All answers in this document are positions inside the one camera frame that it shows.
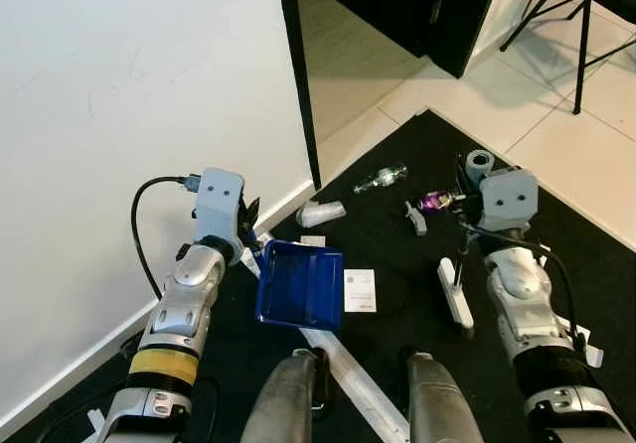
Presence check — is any blue plastic dustpan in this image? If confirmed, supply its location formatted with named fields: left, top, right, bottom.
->
left=241, top=232, right=346, bottom=333

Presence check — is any black floor mat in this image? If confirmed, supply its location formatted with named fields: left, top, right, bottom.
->
left=0, top=110, right=636, bottom=443

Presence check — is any white floor tape strip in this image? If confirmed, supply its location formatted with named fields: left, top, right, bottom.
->
left=238, top=244, right=413, bottom=443

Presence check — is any clear bottle purple label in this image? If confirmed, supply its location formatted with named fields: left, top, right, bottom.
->
left=417, top=191, right=456, bottom=214

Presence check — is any grey angled plastic piece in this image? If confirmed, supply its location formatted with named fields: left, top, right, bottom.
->
left=403, top=203, right=428, bottom=237

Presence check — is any clear bottle green label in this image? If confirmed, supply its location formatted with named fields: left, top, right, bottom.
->
left=354, top=165, right=408, bottom=195

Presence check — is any black folding chair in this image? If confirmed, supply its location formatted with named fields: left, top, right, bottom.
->
left=500, top=0, right=636, bottom=116

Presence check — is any black cabinet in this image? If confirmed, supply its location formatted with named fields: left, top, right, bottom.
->
left=298, top=0, right=505, bottom=78

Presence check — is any grey robot left leg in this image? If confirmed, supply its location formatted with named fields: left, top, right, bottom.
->
left=241, top=349, right=329, bottom=443

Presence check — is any grey robot leg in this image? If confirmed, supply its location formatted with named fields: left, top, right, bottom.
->
left=400, top=349, right=485, bottom=443
left=241, top=349, right=329, bottom=443

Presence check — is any grey robot right leg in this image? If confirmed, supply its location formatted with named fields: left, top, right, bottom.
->
left=400, top=349, right=485, bottom=443

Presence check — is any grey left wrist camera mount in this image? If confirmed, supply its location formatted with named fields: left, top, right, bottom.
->
left=194, top=168, right=246, bottom=247

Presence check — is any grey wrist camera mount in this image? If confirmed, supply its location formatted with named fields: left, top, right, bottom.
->
left=194, top=168, right=246, bottom=247
left=480, top=170, right=539, bottom=233

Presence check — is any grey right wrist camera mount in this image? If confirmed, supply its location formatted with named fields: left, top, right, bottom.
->
left=480, top=170, right=539, bottom=233

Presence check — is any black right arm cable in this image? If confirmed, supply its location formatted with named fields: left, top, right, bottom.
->
left=459, top=222, right=587, bottom=350

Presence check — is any black door frame post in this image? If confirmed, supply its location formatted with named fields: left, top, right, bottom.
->
left=276, top=0, right=324, bottom=189

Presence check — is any white plastic bracket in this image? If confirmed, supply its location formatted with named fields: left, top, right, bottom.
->
left=558, top=314, right=604, bottom=369

